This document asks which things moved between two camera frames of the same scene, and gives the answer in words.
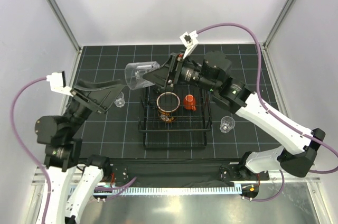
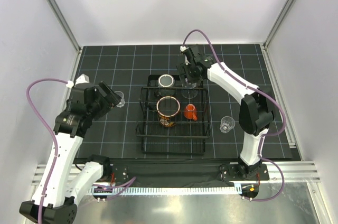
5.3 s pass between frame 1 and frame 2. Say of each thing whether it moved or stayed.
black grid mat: stayed
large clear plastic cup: moved
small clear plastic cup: stayed
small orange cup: moved
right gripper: moved
